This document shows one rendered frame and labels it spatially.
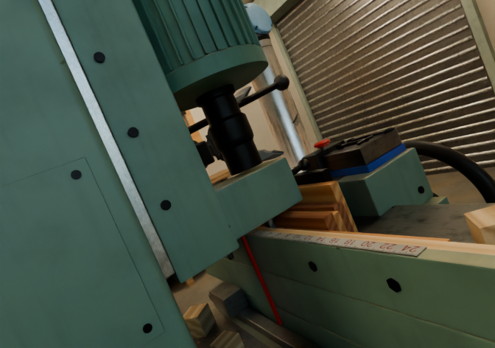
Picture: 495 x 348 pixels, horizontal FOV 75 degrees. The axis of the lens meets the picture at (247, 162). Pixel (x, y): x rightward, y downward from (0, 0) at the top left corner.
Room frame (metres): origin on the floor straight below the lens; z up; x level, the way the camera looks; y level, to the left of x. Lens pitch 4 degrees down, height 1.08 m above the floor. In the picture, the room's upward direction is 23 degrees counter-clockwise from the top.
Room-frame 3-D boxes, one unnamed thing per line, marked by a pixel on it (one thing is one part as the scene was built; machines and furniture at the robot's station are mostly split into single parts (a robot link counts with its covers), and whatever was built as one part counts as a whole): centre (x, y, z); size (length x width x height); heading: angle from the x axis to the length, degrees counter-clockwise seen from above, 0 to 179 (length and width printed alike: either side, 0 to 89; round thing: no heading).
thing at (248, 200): (0.47, 0.02, 0.99); 0.14 x 0.07 x 0.09; 119
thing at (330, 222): (0.46, -0.02, 0.93); 0.18 x 0.02 x 0.06; 29
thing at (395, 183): (0.55, -0.17, 0.91); 0.15 x 0.14 x 0.09; 29
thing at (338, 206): (0.50, -0.04, 0.93); 0.19 x 0.02 x 0.05; 29
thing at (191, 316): (0.56, 0.19, 0.82); 0.04 x 0.04 x 0.04; 68
